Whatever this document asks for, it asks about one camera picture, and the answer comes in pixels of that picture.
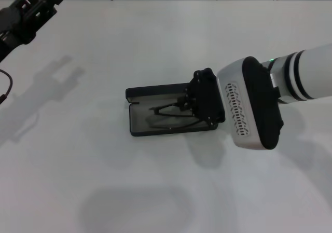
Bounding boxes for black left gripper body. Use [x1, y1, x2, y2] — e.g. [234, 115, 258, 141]
[0, 0, 37, 62]

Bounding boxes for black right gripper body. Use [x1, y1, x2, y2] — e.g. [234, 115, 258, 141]
[186, 67, 226, 129]

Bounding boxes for black round glasses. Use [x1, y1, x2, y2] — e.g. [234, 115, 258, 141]
[147, 98, 208, 130]

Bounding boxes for black glasses case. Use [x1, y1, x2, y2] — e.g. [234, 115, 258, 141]
[125, 81, 221, 137]

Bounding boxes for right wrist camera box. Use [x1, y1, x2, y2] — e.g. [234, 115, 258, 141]
[216, 56, 285, 150]

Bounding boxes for left arm cable with plug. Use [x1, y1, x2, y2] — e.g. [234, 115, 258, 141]
[0, 69, 14, 104]

